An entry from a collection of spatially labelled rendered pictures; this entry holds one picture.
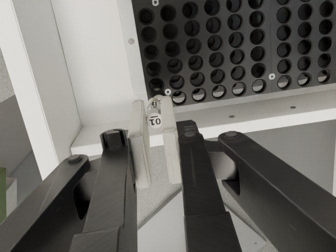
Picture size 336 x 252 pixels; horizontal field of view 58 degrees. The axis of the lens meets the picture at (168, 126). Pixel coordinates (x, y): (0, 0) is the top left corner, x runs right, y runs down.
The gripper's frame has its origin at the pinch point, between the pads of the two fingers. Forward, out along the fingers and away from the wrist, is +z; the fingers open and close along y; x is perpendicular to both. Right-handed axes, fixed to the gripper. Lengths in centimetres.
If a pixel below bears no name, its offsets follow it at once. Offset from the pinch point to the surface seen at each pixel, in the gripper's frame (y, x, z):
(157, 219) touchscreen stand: -9, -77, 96
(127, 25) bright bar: -1.6, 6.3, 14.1
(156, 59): 0.7, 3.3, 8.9
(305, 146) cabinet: 23.3, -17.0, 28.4
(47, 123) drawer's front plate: -8.6, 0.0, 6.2
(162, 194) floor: -6, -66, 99
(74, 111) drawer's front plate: -8.6, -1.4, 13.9
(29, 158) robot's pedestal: -29, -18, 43
